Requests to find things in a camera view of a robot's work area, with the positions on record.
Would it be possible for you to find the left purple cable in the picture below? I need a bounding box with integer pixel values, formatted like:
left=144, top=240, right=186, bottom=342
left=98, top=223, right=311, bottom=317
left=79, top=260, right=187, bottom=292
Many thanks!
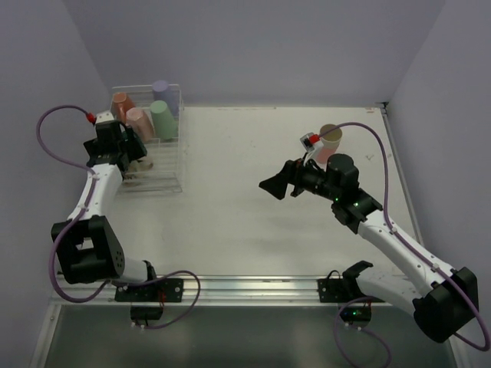
left=37, top=105, right=112, bottom=304

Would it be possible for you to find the light pink plastic cup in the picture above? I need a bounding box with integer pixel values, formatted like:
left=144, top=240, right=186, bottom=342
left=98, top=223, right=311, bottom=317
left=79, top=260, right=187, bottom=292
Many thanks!
left=126, top=107, right=155, bottom=143

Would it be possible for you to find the right black controller box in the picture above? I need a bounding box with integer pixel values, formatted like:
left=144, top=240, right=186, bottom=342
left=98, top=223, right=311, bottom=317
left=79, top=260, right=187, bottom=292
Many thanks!
left=340, top=304, right=372, bottom=327

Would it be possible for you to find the left black controller box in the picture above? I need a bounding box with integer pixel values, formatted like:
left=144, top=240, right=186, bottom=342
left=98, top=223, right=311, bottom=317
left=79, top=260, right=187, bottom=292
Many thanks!
left=130, top=306, right=163, bottom=327

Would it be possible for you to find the white wire dish rack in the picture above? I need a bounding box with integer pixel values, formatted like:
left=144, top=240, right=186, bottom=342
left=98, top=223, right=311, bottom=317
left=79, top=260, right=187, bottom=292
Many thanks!
left=119, top=84, right=185, bottom=194

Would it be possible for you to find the black controller box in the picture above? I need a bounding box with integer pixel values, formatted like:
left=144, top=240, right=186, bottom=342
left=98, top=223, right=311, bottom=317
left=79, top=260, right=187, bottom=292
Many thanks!
left=340, top=304, right=372, bottom=327
left=130, top=306, right=163, bottom=327

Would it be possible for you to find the beige plastic cup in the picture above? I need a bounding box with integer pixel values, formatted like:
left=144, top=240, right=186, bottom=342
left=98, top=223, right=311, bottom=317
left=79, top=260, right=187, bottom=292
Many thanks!
left=319, top=124, right=342, bottom=156

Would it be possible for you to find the lavender plastic cup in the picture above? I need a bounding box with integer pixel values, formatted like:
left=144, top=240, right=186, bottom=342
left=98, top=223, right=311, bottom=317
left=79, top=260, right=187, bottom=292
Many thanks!
left=152, top=80, right=180, bottom=117

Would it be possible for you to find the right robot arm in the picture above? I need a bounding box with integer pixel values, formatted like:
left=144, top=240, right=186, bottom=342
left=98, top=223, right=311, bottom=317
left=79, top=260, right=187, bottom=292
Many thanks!
left=259, top=154, right=479, bottom=343

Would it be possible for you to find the aluminium mounting rail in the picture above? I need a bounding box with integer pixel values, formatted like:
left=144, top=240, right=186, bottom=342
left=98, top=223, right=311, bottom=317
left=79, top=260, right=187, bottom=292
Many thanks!
left=57, top=274, right=328, bottom=307

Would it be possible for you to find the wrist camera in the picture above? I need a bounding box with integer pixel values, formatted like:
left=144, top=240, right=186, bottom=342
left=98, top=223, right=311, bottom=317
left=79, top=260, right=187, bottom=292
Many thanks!
left=300, top=133, right=323, bottom=166
left=94, top=110, right=114, bottom=125

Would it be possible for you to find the light green plastic cup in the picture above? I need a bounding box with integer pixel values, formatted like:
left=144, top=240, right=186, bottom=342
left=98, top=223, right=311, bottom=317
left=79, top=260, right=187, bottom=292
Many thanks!
left=150, top=100, right=178, bottom=140

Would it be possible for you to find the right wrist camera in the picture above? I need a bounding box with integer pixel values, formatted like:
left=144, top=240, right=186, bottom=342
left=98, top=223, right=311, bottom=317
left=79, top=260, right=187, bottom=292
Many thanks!
left=300, top=133, right=323, bottom=166

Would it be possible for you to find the cream painted ceramic mug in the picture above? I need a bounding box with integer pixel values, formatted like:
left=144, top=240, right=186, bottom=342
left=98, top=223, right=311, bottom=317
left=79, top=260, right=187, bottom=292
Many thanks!
left=123, top=160, right=153, bottom=187

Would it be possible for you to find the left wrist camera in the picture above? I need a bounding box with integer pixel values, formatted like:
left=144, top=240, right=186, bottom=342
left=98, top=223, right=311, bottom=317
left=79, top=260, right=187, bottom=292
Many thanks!
left=94, top=110, right=114, bottom=125

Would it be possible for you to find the orange plastic cup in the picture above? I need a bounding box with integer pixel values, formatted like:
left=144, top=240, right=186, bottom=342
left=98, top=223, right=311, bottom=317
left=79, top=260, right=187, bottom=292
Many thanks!
left=111, top=92, right=135, bottom=123

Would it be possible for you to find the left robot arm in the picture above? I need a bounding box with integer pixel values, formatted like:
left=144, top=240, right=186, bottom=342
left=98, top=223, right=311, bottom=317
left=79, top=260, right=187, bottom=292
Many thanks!
left=51, top=120, right=156, bottom=284

